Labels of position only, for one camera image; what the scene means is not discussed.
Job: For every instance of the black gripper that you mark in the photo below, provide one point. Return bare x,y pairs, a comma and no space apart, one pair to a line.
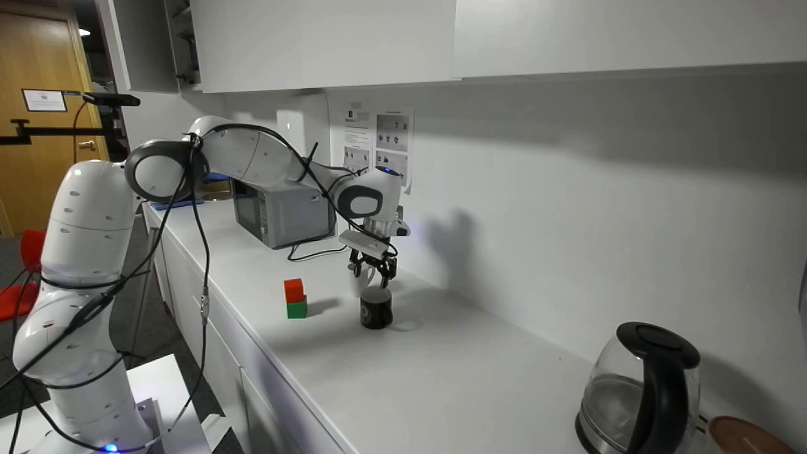
373,262

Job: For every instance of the black mug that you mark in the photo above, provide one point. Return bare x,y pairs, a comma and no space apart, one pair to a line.
377,308

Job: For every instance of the white robot base table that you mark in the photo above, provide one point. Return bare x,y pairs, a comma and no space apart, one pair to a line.
167,394

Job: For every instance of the red block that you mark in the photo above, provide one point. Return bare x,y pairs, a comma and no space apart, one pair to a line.
292,290

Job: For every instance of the green block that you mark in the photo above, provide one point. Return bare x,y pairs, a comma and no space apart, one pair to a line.
299,308

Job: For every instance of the silver microwave oven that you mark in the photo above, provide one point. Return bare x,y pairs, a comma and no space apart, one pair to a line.
280,215

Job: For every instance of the small instruction picture sheet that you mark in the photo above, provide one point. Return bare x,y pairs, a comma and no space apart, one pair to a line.
391,164
391,133

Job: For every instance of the large instruction sheet with logo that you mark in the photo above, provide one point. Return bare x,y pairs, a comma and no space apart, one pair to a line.
357,134

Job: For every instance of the white paper towel dispenser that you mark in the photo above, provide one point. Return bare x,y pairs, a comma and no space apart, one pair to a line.
290,130

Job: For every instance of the white base cabinet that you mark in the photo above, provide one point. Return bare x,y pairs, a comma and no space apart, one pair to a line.
217,355

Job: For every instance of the red chair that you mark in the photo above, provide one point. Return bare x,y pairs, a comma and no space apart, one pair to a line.
25,268

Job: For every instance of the white door sign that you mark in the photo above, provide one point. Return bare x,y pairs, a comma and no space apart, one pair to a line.
43,102

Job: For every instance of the round wooden coaster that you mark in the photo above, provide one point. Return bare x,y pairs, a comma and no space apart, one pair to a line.
744,438

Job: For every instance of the person in red jacket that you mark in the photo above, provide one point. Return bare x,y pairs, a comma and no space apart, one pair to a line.
34,52

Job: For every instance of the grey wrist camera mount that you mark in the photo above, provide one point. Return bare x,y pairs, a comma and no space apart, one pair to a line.
367,241

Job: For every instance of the white upper wall cabinet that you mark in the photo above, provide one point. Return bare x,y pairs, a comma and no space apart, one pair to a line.
335,42

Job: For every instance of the black camera on stand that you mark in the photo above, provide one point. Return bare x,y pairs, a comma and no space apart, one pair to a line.
108,100

